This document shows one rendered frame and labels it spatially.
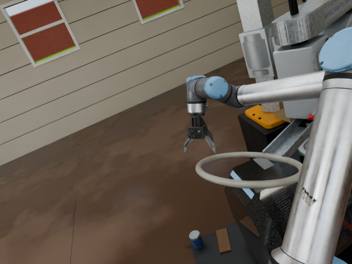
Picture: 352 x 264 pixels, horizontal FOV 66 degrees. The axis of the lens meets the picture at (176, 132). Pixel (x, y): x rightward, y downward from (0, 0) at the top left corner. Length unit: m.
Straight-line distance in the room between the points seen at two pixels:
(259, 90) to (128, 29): 6.54
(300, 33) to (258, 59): 0.96
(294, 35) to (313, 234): 1.05
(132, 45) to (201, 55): 1.97
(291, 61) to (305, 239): 1.08
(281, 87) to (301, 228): 0.51
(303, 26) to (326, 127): 0.89
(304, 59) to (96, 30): 6.30
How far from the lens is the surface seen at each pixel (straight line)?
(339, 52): 0.75
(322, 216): 0.70
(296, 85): 0.99
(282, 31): 1.54
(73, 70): 7.45
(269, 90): 1.06
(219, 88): 1.13
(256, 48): 2.42
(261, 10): 2.44
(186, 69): 7.87
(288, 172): 1.83
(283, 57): 1.61
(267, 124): 2.51
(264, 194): 1.73
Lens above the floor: 1.93
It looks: 23 degrees down
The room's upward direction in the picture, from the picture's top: 22 degrees counter-clockwise
